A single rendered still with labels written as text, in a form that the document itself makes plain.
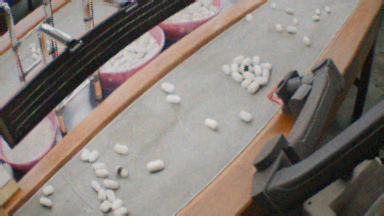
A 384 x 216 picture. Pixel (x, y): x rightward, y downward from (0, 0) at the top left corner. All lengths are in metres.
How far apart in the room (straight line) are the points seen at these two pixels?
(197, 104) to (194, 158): 0.17
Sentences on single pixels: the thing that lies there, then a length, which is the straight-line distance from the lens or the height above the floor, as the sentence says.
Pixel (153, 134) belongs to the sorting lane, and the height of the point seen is 0.74.
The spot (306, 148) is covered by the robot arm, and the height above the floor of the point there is 1.02.
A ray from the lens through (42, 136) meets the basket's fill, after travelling 1.24.
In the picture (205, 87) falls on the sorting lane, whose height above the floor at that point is 0.74.
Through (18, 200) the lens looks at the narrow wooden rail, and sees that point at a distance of 1.08.
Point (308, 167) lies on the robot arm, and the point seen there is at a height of 1.12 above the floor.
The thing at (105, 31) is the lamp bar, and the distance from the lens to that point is 0.88.
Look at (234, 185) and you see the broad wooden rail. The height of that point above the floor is 0.76.
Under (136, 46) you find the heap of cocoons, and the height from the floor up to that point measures 0.74.
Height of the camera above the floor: 1.58
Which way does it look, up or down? 45 degrees down
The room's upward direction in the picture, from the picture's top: 3 degrees counter-clockwise
